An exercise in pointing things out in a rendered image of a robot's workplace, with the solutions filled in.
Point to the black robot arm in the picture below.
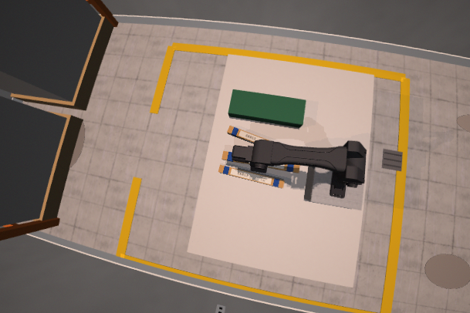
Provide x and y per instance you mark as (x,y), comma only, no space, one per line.
(349,160)

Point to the brown cardboard box with blue bands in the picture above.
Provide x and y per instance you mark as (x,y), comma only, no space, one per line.
(251,176)

